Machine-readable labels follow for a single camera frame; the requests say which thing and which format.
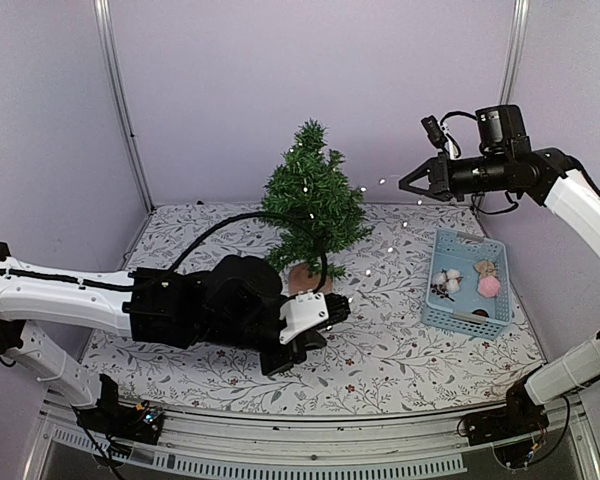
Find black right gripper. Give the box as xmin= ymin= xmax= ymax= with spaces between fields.
xmin=400 ymin=150 xmax=511 ymax=202

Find fairy light string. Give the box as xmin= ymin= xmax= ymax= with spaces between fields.
xmin=287 ymin=144 xmax=424 ymax=304

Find small green christmas tree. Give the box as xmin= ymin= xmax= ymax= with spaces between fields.
xmin=261 ymin=119 xmax=373 ymax=291

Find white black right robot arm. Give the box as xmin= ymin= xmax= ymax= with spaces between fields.
xmin=398 ymin=105 xmax=600 ymax=444

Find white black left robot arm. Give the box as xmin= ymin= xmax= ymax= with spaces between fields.
xmin=0 ymin=242 xmax=336 ymax=434

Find floral patterned table mat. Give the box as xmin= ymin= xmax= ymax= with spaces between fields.
xmin=82 ymin=204 xmax=544 ymax=416

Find white cotton berry sprig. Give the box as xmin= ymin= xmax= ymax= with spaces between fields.
xmin=430 ymin=269 xmax=463 ymax=302

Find light blue plastic basket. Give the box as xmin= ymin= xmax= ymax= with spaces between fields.
xmin=422 ymin=228 xmax=512 ymax=340

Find pink pompom ornament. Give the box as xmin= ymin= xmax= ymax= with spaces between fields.
xmin=478 ymin=276 xmax=501 ymax=298

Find dark red bauble ornament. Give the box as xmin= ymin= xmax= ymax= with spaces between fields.
xmin=471 ymin=309 xmax=489 ymax=318

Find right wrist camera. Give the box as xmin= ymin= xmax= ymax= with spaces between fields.
xmin=420 ymin=115 xmax=459 ymax=159

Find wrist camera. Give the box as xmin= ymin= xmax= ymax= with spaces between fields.
xmin=279 ymin=292 xmax=350 ymax=345
xmin=420 ymin=115 xmax=459 ymax=159

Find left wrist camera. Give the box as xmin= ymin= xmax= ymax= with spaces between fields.
xmin=279 ymin=292 xmax=350 ymax=345

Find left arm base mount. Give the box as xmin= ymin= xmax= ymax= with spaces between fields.
xmin=74 ymin=401 xmax=164 ymax=446

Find aluminium front rail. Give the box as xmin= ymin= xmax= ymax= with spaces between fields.
xmin=23 ymin=394 xmax=600 ymax=479

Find right aluminium frame post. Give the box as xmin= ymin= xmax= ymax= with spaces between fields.
xmin=498 ymin=0 xmax=530 ymax=104

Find aluminium frame post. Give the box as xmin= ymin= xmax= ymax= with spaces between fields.
xmin=498 ymin=0 xmax=530 ymax=104
xmin=93 ymin=0 xmax=155 ymax=213

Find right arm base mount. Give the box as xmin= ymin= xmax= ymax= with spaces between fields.
xmin=456 ymin=407 xmax=549 ymax=470

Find left aluminium frame post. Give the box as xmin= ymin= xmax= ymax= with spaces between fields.
xmin=93 ymin=0 xmax=155 ymax=213

